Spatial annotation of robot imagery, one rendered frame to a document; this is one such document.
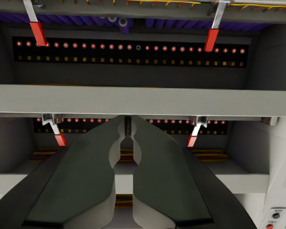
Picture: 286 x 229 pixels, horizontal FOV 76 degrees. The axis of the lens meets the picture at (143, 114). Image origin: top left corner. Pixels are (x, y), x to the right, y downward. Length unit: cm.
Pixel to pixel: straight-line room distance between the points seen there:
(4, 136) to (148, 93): 37
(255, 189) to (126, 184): 29
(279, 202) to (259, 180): 9
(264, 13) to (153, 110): 25
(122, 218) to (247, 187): 36
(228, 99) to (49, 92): 30
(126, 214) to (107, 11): 56
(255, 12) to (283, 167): 30
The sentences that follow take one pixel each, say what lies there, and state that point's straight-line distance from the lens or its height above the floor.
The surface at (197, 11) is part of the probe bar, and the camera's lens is 36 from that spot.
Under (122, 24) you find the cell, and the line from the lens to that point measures 37.
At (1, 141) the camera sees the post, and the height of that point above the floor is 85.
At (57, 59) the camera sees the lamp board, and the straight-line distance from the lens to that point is 48.
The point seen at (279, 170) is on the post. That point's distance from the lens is 49.
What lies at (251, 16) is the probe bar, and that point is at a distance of 39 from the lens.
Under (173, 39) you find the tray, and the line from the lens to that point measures 46.
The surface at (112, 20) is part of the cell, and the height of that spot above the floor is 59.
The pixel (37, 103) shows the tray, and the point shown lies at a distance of 34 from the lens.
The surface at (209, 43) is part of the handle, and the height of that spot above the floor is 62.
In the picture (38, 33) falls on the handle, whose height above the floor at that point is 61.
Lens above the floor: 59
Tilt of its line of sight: 27 degrees up
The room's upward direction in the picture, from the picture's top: 178 degrees counter-clockwise
